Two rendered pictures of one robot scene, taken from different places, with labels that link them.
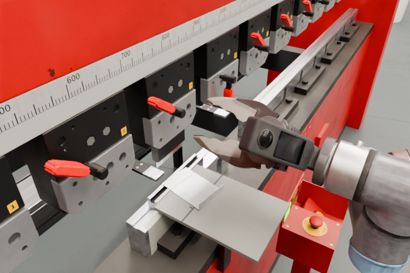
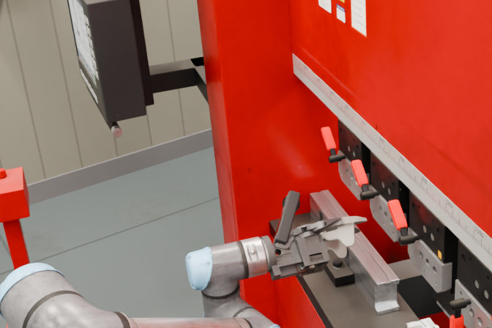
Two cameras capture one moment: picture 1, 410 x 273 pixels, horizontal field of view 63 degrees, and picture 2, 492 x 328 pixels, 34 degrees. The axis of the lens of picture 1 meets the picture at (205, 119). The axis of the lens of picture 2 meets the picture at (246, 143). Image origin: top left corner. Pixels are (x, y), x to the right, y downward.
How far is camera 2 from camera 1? 1.81 m
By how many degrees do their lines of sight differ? 107
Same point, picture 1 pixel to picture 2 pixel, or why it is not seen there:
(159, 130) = (411, 246)
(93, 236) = not seen: outside the picture
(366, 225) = not seen: hidden behind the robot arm
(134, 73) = (405, 178)
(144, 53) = (411, 173)
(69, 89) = (380, 143)
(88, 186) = (377, 208)
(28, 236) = (359, 189)
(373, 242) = not seen: hidden behind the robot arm
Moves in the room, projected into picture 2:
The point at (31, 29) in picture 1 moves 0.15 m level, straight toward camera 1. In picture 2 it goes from (374, 101) to (305, 99)
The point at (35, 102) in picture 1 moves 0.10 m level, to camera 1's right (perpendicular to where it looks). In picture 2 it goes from (370, 132) to (344, 149)
